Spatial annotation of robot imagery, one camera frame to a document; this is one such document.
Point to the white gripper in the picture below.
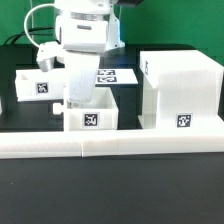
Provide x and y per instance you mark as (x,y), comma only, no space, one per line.
(80,71)

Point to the white drawer with tag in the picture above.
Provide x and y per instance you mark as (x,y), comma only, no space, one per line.
(101,113)

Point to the white drawer cabinet box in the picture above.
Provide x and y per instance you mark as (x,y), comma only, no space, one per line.
(181,89)

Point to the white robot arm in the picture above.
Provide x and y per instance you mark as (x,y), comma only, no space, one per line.
(85,29)

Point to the white drawer at back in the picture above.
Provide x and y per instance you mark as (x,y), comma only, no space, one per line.
(35,85)

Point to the white tag sheet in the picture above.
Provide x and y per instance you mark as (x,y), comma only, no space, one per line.
(116,77)

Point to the white L-shaped fence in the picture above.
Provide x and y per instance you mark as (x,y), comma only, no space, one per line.
(110,143)

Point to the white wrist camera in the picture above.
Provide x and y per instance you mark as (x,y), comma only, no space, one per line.
(48,53)

